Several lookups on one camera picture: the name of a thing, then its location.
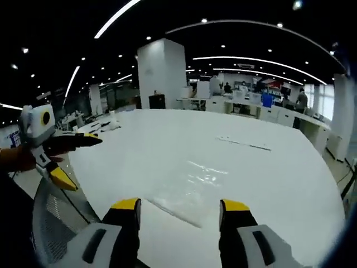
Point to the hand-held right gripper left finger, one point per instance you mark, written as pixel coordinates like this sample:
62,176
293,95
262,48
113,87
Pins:
117,240

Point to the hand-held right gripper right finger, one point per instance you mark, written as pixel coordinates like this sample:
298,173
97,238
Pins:
245,240

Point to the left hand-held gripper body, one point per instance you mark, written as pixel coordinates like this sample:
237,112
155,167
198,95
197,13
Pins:
39,123

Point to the clear plastic resealable bag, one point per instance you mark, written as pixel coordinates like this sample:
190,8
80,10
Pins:
192,190

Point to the person's left hand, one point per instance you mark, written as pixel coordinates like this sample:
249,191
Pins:
28,159

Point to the white crumpled object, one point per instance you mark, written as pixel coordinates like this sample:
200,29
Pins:
114,121

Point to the grey mesh office chair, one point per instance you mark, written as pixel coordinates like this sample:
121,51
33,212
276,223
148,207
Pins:
58,226

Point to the person's dark clothing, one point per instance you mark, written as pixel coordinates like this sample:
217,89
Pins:
14,212

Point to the black chair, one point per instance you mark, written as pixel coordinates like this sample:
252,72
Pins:
156,102

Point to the clear plastic strip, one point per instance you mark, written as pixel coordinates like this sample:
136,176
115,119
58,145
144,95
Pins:
245,144

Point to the white office desk row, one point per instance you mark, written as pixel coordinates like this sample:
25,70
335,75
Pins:
279,114

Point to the straight ceiling light strip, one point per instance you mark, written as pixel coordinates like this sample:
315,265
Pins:
117,18

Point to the blue box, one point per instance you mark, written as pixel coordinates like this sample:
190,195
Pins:
267,100

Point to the ceiling air vent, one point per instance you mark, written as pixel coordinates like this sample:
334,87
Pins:
246,66

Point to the curved ceiling light strip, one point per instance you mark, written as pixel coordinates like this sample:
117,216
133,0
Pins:
259,62

